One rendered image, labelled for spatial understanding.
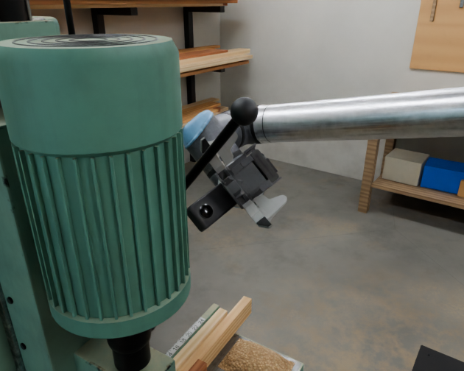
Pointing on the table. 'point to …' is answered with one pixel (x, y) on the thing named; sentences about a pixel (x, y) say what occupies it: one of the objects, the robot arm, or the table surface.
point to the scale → (185, 337)
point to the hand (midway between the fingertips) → (231, 185)
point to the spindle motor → (101, 174)
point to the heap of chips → (253, 358)
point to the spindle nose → (131, 351)
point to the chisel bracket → (90, 350)
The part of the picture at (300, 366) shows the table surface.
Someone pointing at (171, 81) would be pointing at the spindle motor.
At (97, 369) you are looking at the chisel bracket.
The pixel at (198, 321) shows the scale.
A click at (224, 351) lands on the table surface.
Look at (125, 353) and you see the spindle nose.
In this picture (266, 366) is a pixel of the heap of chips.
